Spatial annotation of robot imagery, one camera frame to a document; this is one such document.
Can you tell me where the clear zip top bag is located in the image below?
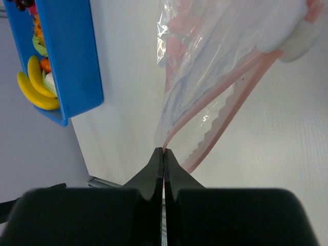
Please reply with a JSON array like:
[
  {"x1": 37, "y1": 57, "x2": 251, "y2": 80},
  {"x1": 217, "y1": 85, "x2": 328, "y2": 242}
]
[{"x1": 156, "y1": 1, "x2": 327, "y2": 173}]

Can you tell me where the orange fruit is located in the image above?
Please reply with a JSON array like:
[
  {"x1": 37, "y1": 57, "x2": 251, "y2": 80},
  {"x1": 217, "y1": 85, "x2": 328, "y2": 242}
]
[{"x1": 39, "y1": 57, "x2": 51, "y2": 74}]

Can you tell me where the yellow banana bunch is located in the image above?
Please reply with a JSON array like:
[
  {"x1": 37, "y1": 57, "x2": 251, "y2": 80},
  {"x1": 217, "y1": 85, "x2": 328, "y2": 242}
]
[{"x1": 17, "y1": 55, "x2": 59, "y2": 111}]

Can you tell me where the white green napa cabbage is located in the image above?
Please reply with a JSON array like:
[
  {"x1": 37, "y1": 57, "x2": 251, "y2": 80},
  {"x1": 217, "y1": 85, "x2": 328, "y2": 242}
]
[{"x1": 42, "y1": 70, "x2": 57, "y2": 96}]

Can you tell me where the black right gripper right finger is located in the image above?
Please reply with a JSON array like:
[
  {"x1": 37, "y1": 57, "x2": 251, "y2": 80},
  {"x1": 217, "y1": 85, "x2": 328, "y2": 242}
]
[{"x1": 163, "y1": 149, "x2": 204, "y2": 200}]

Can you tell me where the blue plastic bin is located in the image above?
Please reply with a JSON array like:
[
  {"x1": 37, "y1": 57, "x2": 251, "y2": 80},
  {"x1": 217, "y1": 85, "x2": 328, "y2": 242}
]
[{"x1": 4, "y1": 1, "x2": 104, "y2": 127}]

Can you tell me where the round green cabbage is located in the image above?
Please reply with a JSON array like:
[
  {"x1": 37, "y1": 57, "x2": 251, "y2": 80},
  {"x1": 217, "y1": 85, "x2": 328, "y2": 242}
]
[{"x1": 32, "y1": 35, "x2": 48, "y2": 57}]

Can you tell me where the purple grape bunch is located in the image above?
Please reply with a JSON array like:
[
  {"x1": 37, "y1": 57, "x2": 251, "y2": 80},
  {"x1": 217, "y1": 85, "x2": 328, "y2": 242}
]
[{"x1": 7, "y1": 0, "x2": 34, "y2": 11}]

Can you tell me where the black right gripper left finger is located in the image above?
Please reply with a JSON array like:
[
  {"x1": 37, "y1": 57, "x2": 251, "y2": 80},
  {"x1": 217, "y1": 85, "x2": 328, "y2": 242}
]
[{"x1": 123, "y1": 148, "x2": 164, "y2": 200}]

